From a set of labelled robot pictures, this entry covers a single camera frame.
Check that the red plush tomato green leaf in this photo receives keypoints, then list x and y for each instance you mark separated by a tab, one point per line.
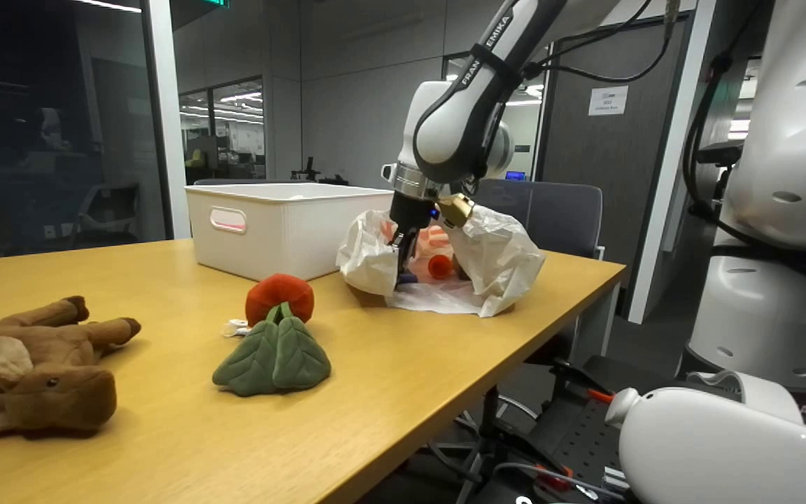
272	360

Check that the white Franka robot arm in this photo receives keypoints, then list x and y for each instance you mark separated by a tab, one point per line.
461	122

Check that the white paper door sign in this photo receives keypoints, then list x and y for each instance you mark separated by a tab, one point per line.
608	98

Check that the wood coloured wrist camera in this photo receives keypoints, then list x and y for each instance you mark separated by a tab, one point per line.
457	210

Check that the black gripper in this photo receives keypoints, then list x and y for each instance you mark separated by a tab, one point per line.
412	214

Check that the white plastic storage bin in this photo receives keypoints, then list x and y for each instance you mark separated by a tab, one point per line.
282	234

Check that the white orange print carrier bag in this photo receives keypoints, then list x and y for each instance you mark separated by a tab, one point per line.
503	260

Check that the grey office chair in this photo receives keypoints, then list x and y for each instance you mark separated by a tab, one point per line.
567	210

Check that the brown plush animal toy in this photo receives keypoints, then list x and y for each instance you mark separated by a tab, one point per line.
40	374

